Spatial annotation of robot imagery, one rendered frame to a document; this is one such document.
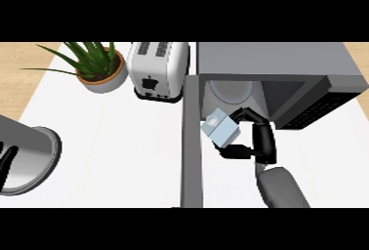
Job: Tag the pale blue milk carton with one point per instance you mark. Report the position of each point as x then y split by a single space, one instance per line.
220 128

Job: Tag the grey microwave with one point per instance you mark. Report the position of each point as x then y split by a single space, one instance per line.
288 78

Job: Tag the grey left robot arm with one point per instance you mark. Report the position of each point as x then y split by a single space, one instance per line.
29 156

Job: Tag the white toaster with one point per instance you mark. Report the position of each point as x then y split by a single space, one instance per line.
158 70

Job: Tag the grey microwave door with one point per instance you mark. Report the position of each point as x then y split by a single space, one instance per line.
192 143

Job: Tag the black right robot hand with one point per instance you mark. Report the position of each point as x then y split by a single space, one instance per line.
263 140

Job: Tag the green potted plant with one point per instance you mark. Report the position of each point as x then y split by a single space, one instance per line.
98 66

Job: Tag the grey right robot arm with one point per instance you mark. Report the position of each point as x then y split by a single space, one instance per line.
281 188

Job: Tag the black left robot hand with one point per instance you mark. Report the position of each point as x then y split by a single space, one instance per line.
6 162

